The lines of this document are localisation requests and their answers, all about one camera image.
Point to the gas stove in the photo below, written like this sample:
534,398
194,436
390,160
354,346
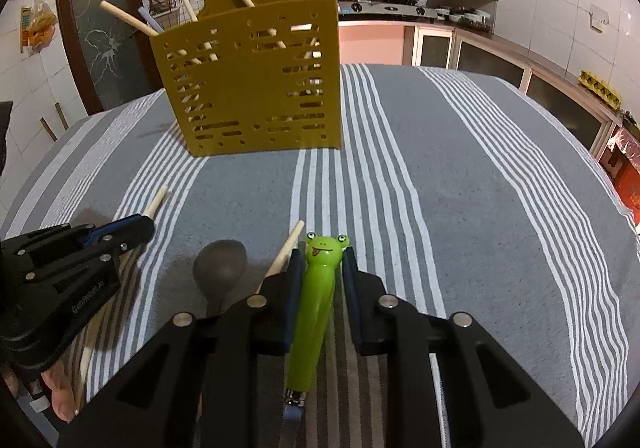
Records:
368,10

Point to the green frog handle utensil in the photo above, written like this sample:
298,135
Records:
323,256

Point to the kitchen counter cabinets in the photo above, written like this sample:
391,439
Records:
418,44

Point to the grey white striped tablecloth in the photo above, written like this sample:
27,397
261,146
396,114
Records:
458,191

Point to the hanging yellow snack bags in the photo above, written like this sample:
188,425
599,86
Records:
37,26

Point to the yellow egg tray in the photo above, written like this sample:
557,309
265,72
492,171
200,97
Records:
600,89

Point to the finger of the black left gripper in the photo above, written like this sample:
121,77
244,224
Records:
103,245
126,230

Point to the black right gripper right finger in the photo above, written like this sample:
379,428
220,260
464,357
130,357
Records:
448,378

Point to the wooden chopstick in holder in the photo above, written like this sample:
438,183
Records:
127,17

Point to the dark grey spoon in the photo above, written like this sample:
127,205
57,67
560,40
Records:
216,270

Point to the dark wooden door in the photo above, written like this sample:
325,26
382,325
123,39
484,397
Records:
111,62

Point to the person's left hand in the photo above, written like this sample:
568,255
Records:
62,396

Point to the white wall socket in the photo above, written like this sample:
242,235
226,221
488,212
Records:
598,18

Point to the yellow perforated utensil holder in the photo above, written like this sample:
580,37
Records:
256,78

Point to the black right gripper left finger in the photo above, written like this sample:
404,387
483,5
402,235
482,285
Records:
210,382

